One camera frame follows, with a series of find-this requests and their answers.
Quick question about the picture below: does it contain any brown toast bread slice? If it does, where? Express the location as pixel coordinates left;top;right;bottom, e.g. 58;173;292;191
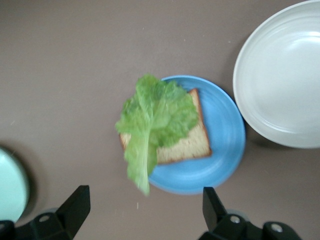
119;88;213;165

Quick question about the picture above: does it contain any green lettuce leaf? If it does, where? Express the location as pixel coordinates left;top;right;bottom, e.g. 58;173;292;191
114;73;199;196

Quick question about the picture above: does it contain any beige round plate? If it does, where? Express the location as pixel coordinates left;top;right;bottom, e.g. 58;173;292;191
232;0;320;150

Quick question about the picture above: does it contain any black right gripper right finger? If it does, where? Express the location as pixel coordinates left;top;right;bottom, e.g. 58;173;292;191
202;186;301;240

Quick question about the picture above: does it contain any blue round plate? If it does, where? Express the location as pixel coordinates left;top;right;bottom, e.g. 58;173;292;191
146;74;247;195

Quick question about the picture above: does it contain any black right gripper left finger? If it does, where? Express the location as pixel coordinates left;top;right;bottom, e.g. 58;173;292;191
0;184;91;240

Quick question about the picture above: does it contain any light green round plate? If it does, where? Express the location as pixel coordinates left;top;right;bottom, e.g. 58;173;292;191
0;146;30;222

